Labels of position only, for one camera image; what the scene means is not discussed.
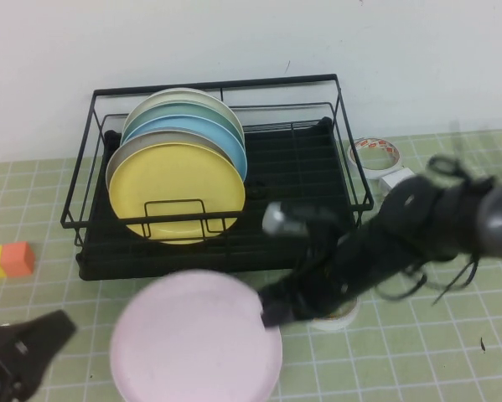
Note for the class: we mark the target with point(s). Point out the white charger adapter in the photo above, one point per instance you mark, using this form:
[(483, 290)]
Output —
[(391, 181)]

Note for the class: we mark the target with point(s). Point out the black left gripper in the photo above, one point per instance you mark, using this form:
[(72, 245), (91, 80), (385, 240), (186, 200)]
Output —
[(7, 364)]

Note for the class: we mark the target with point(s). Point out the cream plate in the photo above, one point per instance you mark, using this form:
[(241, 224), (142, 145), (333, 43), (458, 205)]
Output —
[(171, 97)]

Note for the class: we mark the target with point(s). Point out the grey plate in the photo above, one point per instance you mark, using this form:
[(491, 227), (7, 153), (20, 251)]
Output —
[(125, 153)]

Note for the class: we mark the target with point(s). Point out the yellow plate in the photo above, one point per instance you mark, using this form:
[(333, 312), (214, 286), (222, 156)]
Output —
[(171, 180)]

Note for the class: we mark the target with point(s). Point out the orange block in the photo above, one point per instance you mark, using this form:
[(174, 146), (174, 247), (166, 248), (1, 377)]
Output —
[(18, 259)]

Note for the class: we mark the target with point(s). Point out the blue plate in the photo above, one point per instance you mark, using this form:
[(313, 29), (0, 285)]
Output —
[(217, 134)]

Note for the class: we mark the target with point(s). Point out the green checked table mat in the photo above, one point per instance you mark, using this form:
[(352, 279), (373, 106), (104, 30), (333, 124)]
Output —
[(401, 356)]

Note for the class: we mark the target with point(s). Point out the white tape roll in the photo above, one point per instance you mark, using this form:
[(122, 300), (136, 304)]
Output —
[(376, 172), (334, 324)]

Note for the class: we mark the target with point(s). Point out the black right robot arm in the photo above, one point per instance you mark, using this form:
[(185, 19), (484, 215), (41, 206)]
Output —
[(443, 218)]

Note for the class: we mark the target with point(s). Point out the green plate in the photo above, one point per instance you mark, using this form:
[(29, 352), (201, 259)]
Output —
[(171, 112)]

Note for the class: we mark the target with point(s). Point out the pink plate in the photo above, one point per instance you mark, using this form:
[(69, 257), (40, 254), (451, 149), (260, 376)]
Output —
[(192, 343)]

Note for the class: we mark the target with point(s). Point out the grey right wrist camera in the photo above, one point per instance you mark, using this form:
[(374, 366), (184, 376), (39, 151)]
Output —
[(282, 220)]

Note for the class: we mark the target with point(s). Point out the black plastic drain tray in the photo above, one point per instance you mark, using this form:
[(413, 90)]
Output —
[(275, 167)]

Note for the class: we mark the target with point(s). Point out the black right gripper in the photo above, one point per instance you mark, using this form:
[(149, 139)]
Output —
[(338, 268)]

